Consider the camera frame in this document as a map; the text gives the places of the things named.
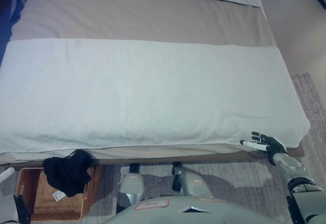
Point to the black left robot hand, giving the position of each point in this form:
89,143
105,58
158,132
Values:
6,174

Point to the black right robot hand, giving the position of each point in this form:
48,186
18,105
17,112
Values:
272,145

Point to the black clothes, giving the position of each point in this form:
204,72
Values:
68,170

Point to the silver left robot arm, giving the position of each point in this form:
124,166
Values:
12,208

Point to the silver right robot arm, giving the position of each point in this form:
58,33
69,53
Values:
303,180

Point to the brown wicker basket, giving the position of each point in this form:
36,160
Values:
51,203

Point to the bed with beige sheet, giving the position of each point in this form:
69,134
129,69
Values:
127,17

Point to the silver right robot leg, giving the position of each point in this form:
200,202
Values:
196,183

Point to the silver robot leg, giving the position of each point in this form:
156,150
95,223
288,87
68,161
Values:
131,185
196,183

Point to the grey robot torso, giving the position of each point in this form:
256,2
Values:
203,213

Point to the silver left robot leg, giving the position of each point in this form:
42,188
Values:
131,185

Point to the white fleece throw blanket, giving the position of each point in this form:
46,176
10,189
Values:
152,94

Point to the brown bed frame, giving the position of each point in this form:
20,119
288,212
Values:
295,151

